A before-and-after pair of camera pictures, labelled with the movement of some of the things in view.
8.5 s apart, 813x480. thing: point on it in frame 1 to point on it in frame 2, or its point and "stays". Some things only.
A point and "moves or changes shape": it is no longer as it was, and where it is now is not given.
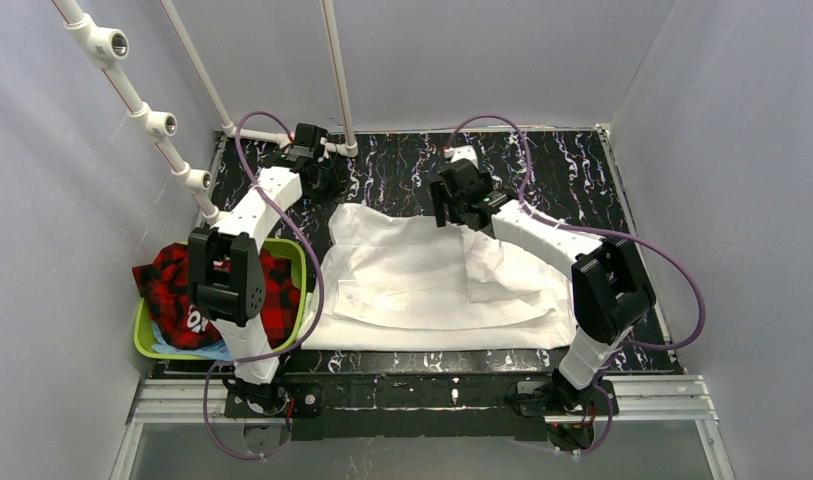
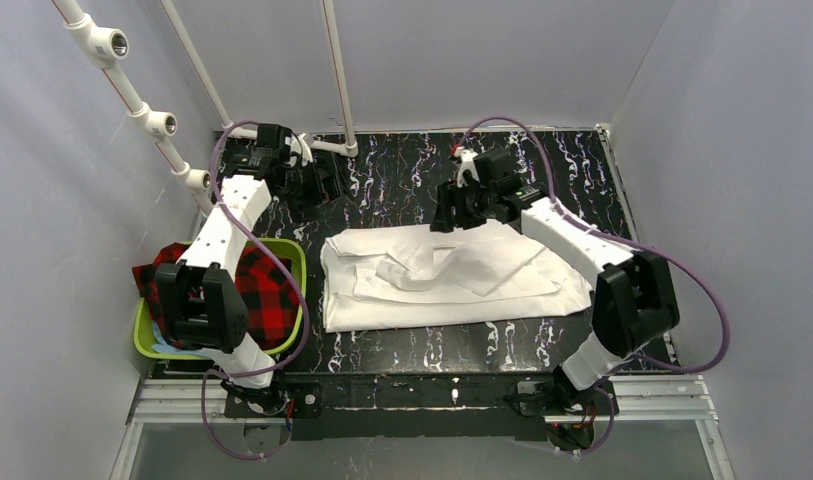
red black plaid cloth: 165,279 stays
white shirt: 393,280 moves or changes shape
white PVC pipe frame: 101,44 stays
